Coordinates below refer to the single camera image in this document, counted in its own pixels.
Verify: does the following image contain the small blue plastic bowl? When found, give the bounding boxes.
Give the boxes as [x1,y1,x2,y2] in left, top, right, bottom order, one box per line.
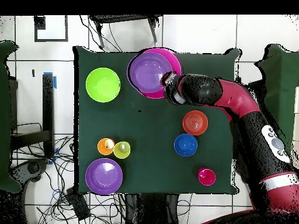
[173,133,199,157]

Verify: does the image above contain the small red-orange plastic bowl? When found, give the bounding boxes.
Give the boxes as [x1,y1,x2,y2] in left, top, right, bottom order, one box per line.
[182,110,208,136]

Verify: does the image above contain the purple plastic bowl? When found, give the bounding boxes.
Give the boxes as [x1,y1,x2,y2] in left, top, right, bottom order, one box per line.
[127,51,173,93]
[85,157,124,195]

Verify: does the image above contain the green plastic bowl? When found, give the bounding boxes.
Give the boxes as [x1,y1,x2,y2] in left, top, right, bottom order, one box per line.
[85,67,121,103]

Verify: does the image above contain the large pink plastic bowl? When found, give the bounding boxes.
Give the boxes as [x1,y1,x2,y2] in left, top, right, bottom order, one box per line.
[137,47,182,100]

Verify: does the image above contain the dark green table cloth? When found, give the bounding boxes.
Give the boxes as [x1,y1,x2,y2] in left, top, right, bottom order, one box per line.
[72,44,242,196]

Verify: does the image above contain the yellow plastic cup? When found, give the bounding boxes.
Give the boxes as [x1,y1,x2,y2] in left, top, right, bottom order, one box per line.
[113,141,131,159]

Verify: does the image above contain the orange plastic cup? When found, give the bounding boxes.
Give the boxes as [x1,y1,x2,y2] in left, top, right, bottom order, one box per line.
[97,138,116,156]

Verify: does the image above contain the red plastic cup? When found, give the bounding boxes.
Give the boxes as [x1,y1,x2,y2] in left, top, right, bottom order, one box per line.
[197,167,217,187]

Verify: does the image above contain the blue tape strip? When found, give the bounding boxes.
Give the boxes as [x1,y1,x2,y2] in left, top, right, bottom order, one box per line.
[47,147,60,165]
[43,72,57,89]

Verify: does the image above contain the black metal floor stand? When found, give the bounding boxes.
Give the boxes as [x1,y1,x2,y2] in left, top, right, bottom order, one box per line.
[11,73,55,159]

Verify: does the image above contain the black power box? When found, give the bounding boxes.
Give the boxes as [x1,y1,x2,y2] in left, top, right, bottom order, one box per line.
[66,187,91,221]

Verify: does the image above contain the black metal stand legs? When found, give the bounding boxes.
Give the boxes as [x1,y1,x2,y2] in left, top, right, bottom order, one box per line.
[89,15,163,50]

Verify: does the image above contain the black office chair base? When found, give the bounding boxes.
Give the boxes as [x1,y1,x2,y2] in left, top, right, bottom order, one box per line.
[10,158,50,183]

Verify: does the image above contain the green cloth covered table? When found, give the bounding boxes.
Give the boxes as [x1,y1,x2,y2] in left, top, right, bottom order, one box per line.
[254,44,299,152]
[0,40,22,193]

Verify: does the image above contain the tangle of cables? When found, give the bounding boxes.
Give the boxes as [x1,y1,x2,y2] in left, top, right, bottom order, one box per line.
[13,122,127,224]

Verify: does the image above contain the black square frame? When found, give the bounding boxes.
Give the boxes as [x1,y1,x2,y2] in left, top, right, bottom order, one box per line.
[34,15,69,43]

